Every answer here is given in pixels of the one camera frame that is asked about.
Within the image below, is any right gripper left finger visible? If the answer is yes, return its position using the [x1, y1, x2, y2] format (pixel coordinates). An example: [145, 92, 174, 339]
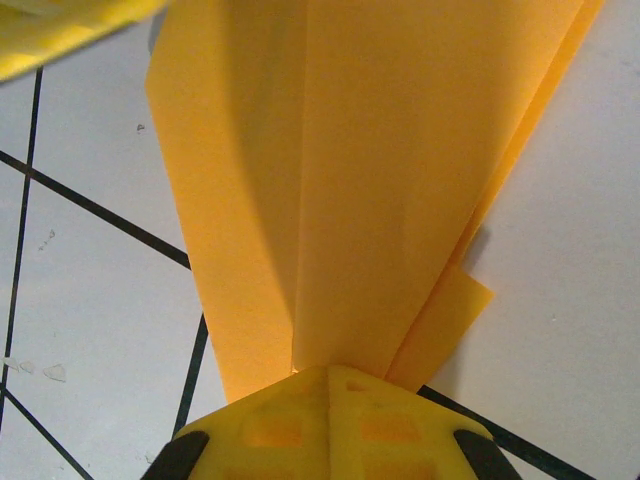
[142, 364, 332, 480]

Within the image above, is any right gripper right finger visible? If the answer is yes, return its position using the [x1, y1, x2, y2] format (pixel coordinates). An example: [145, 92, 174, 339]
[327, 364, 525, 480]

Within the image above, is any orange square paper sheet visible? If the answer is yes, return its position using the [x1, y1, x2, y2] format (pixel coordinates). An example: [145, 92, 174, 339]
[144, 0, 606, 406]

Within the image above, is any white grid table mat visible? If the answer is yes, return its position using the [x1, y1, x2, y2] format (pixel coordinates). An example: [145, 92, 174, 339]
[0, 0, 640, 480]

